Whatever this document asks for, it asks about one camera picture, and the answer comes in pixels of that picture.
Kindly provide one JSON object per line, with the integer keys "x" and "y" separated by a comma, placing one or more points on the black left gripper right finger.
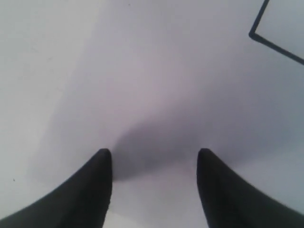
{"x": 229, "y": 201}

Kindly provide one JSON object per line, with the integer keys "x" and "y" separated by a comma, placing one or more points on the white paper sheet with square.
{"x": 153, "y": 81}

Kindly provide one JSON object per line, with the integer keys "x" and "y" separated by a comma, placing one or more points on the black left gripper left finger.
{"x": 82, "y": 201}

